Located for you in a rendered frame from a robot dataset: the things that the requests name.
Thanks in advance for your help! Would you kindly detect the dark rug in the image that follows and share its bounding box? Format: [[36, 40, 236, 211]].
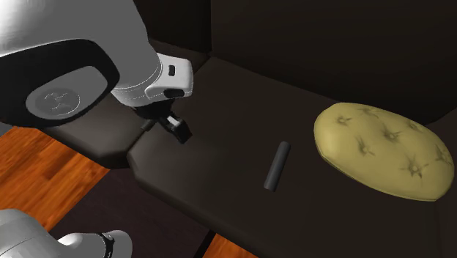
[[48, 167, 217, 258]]

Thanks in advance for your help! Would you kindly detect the dark grey remote control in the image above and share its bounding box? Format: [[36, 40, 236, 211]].
[[263, 141, 292, 193]]

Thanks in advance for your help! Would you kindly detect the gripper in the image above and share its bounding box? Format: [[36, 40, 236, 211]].
[[133, 99, 193, 145]]

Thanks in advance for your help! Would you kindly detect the dark brown sofa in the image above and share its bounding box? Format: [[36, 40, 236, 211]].
[[42, 0, 457, 258]]

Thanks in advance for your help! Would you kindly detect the round yellow tufted cushion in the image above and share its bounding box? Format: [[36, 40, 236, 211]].
[[313, 102, 456, 202]]

